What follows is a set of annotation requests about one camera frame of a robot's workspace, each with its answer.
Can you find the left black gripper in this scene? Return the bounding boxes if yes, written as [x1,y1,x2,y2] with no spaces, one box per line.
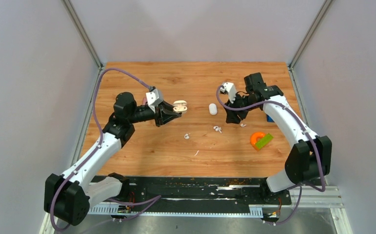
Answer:
[128,100,181,127]

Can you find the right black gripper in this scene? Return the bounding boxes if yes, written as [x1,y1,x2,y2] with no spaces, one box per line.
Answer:
[223,93,258,124]

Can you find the white gold earbud case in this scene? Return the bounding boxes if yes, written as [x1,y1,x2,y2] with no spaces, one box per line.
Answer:
[173,100,188,113]

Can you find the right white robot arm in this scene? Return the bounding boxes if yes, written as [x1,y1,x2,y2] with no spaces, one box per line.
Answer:
[216,73,332,204]

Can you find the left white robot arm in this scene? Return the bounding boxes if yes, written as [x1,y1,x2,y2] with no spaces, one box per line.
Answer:
[44,90,188,226]

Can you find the white oval earbud case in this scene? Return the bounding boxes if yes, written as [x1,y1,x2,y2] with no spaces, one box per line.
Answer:
[208,103,218,116]

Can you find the blue object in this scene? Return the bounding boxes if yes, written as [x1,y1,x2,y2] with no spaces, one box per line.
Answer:
[266,115,275,123]

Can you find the green building block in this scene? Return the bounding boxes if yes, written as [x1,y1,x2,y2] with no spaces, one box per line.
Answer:
[255,134,274,150]

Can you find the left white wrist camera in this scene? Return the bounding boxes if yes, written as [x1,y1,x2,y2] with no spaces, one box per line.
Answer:
[145,88,164,113]

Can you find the orange ring toy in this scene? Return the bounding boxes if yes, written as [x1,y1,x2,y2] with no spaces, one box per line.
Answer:
[250,132,266,151]

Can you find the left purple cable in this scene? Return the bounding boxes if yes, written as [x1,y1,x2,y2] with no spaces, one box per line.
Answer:
[49,67,163,233]

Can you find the purple cable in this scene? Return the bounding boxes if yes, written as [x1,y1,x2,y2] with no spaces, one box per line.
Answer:
[49,67,163,233]
[216,85,327,226]

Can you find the white slotted cable duct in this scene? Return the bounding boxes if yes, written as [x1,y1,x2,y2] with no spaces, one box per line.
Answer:
[88,204,264,218]

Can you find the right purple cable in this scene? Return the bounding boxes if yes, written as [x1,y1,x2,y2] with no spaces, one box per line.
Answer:
[216,85,327,226]

